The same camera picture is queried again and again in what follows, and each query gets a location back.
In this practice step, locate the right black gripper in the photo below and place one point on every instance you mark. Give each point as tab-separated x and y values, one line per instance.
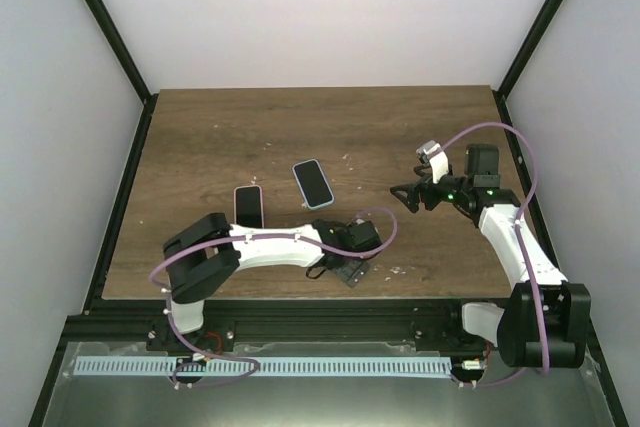
423	186

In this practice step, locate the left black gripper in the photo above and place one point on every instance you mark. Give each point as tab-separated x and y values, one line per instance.
351	273

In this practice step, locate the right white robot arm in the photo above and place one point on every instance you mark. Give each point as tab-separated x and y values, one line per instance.
544	323

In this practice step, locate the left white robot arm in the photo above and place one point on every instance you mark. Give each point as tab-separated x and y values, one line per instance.
206	254

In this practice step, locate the phone in blue case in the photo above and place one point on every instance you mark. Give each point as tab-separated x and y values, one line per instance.
313	184

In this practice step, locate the phone in pink case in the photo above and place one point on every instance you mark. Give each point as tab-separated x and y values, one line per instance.
248	206

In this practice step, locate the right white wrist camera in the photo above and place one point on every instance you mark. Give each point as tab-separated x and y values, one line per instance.
434	156

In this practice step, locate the left black table edge rail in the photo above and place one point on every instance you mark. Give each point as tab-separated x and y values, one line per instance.
108	245

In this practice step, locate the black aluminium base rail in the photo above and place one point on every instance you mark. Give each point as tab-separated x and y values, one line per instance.
433	324

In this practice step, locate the light blue slotted cable duct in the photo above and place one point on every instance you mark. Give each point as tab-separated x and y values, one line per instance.
405	367

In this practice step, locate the right black frame post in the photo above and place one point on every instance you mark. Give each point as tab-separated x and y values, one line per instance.
529	45

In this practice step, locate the black frame post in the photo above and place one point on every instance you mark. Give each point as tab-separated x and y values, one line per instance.
113	37
529	45

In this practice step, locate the left black frame post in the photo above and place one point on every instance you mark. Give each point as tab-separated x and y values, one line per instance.
113	37

